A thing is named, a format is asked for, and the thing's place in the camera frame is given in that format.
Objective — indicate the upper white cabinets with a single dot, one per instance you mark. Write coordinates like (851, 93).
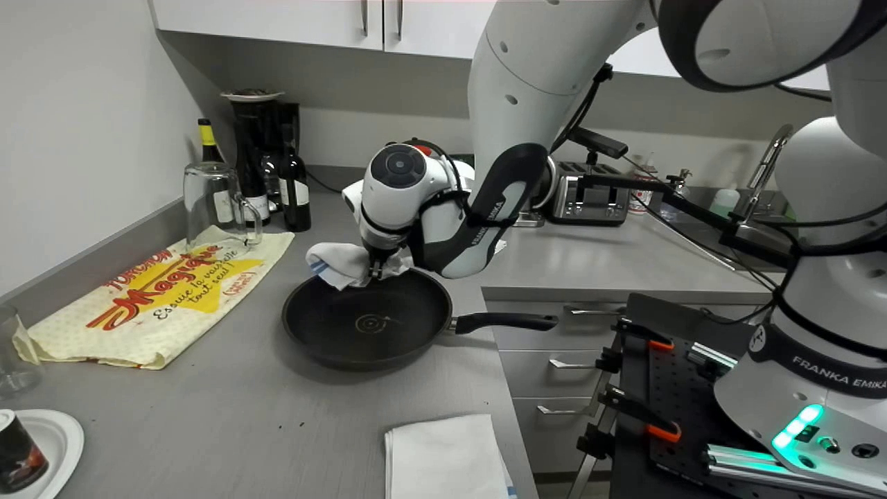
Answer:
(305, 24)

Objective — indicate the black coffee maker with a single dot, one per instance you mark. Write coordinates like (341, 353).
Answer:
(268, 136)

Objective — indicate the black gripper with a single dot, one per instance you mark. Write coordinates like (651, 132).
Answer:
(383, 263)

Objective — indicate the yellow red printed bag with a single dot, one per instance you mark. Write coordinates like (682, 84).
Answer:
(152, 312)

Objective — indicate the white dish cloth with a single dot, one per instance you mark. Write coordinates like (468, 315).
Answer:
(344, 264)

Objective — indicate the black frying pan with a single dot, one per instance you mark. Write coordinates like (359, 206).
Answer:
(383, 326)

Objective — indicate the silver toaster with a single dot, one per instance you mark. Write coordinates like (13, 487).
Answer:
(586, 196)

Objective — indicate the dark wine bottle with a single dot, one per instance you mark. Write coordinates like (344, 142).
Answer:
(216, 174)

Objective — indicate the black perforated mounting board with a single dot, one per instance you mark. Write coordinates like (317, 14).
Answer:
(679, 393)

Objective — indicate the black mug red print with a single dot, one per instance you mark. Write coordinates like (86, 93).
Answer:
(19, 457)

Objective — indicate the white plate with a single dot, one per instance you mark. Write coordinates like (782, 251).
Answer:
(61, 441)

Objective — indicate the orange and black clamp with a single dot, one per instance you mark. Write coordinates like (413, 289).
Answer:
(611, 401)

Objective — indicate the folded white cloth red stripe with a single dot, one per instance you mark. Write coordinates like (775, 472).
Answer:
(448, 459)

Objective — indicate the clear glass jar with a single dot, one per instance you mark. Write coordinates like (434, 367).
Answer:
(209, 200)

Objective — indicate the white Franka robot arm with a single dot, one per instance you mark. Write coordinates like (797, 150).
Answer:
(453, 218)

